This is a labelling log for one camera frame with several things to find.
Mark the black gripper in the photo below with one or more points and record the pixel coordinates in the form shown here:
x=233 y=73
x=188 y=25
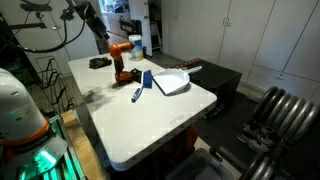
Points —
x=90 y=16

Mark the white door panel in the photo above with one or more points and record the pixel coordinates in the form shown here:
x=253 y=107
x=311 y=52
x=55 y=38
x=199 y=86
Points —
x=140 y=16

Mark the white wipes canister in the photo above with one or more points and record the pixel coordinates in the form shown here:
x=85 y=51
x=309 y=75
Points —
x=139 y=53

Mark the step ladder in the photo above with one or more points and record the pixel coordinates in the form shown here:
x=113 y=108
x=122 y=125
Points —
x=156 y=33

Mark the white dustpan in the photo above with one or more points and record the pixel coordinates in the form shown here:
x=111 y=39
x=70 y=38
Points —
x=171 y=80

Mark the wooden board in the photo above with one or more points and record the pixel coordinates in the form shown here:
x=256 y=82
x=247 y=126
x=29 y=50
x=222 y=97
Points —
x=80 y=146

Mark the black box with red stripes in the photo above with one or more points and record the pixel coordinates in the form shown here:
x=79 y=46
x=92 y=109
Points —
x=216 y=80

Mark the red object under table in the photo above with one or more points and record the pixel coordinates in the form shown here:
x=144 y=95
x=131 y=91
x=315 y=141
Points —
x=190 y=140

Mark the clear plastic bin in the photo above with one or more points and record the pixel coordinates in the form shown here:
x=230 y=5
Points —
x=196 y=166

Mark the grey sneaker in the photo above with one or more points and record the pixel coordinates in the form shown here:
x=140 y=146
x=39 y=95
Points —
x=256 y=130
x=251 y=143

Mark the black wall mounted device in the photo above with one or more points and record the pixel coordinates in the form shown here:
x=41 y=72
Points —
x=135 y=26

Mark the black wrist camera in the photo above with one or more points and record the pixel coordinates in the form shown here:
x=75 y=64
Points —
x=67 y=14

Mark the grey robot mount plate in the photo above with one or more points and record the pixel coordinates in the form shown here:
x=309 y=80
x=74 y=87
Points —
x=50 y=148

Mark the aluminium frame with green light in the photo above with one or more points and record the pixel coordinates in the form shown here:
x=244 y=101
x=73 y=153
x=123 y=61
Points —
x=71 y=166

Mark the white wall cabinet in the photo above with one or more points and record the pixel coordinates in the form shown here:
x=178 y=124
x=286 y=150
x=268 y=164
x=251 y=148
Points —
x=253 y=33

